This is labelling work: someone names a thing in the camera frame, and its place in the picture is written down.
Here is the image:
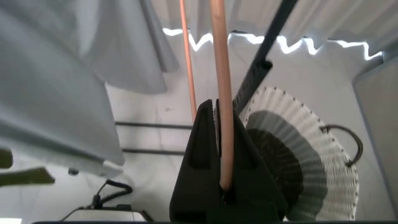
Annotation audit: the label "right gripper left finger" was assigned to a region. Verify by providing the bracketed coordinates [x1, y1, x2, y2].
[169, 99, 224, 222]

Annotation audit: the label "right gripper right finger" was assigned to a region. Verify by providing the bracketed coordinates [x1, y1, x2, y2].
[215, 99, 289, 222]

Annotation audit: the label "pink clothes hanger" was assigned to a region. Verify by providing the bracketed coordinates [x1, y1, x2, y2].
[178, 0, 235, 191]

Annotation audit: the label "green garment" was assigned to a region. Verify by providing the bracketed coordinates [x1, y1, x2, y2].
[0, 149, 56, 188]

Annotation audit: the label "pale grey shorts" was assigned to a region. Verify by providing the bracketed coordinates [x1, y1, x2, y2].
[0, 0, 180, 179]

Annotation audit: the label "white laundry basket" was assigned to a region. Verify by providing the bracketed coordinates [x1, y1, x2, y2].
[239, 86, 364, 222]

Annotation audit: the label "black clothes rack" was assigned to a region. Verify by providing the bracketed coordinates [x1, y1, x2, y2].
[114, 0, 299, 156]

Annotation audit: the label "white curtain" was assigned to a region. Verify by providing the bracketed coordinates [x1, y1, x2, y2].
[149, 0, 398, 58]

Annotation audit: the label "black cable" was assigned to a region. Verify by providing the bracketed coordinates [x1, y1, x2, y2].
[60, 179, 134, 220]

